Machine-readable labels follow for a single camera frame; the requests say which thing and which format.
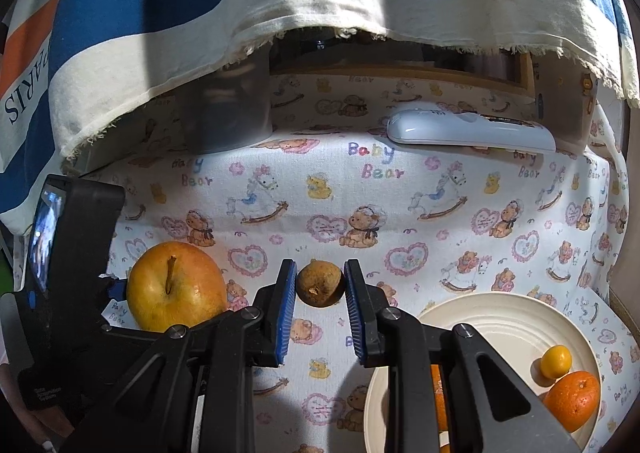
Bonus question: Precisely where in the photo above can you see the bear print tablecloth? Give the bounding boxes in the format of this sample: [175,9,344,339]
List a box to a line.
[10,73,640,453]

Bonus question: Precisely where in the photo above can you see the brown longan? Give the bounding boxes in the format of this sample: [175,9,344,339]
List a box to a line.
[296,259,346,308]

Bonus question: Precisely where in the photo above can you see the white remote control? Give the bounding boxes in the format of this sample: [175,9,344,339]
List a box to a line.
[386,109,557,152]

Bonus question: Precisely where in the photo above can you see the grey translucent container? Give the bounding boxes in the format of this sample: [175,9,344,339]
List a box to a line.
[192,58,274,154]

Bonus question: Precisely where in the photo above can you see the small yellow kumquat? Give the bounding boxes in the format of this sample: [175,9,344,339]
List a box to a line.
[540,344,572,380]

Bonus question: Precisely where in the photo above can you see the striped orange blue white cloth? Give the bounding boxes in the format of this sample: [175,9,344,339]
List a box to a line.
[0,0,640,234]

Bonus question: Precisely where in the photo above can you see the orange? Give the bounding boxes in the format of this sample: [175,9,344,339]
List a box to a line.
[430,364,451,453]
[542,370,601,433]

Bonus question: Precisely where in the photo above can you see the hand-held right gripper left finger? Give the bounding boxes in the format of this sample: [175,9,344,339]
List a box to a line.
[60,259,298,453]

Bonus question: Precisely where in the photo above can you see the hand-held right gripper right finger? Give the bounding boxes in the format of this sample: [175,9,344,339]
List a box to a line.
[344,259,583,453]

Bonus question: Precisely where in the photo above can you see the person's left hand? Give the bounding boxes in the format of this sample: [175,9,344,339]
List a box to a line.
[0,360,61,444]

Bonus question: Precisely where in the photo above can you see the large yellow apple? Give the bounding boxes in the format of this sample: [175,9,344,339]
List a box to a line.
[126,241,228,333]

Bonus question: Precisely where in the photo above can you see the cream round plate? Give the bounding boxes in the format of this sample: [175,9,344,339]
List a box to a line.
[364,292,603,453]

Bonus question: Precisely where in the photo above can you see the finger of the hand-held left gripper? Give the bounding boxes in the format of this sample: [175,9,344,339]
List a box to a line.
[102,275,131,306]
[100,323,168,344]

